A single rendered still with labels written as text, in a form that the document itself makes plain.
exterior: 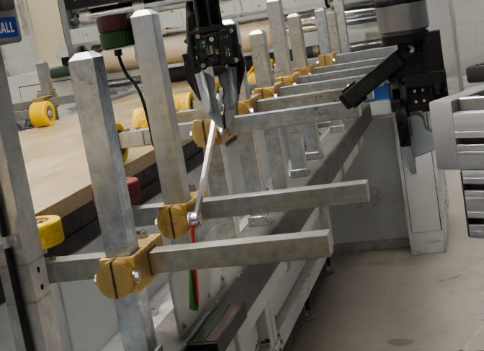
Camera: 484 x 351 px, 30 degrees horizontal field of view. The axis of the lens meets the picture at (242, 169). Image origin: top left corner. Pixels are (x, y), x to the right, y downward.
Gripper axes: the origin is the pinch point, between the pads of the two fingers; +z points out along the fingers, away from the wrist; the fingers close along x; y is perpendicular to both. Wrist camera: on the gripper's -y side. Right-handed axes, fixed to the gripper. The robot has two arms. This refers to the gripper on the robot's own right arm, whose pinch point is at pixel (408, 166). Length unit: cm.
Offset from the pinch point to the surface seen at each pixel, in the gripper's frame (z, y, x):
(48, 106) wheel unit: -9, -120, 127
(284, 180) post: 13, -35, 69
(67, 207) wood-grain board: -1, -55, -5
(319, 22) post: -20, -37, 169
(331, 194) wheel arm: 2.7, -12.1, -1.6
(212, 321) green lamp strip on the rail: 17.4, -30.6, -14.1
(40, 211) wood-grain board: -2, -55, -14
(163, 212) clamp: 1.2, -37.4, -8.6
